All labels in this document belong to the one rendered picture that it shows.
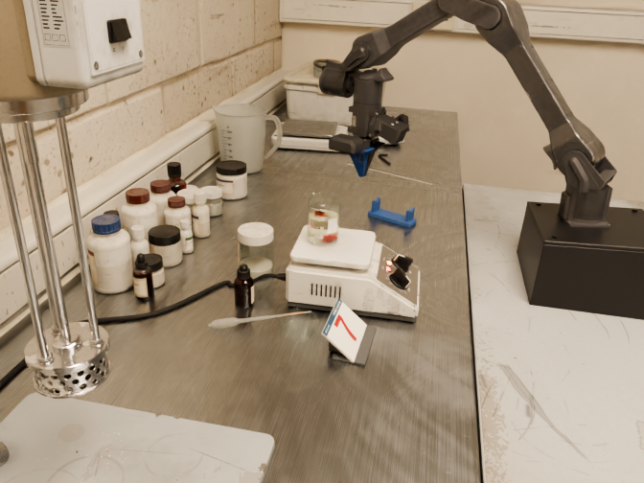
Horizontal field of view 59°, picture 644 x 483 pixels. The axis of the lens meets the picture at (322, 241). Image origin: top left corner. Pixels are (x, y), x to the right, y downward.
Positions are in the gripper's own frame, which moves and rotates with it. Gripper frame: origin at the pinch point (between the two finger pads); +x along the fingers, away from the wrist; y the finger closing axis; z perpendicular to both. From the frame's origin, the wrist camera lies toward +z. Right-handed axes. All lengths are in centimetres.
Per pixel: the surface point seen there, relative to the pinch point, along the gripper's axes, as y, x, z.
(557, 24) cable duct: 112, -21, 7
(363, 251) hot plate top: -32.0, 2.3, 19.2
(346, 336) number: -44, 9, 24
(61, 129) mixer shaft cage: -77, -25, 18
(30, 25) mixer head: -80, -33, 22
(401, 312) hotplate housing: -33.6, 9.3, 27.1
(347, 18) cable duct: 84, -19, -58
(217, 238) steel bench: -29.5, 11.0, -14.0
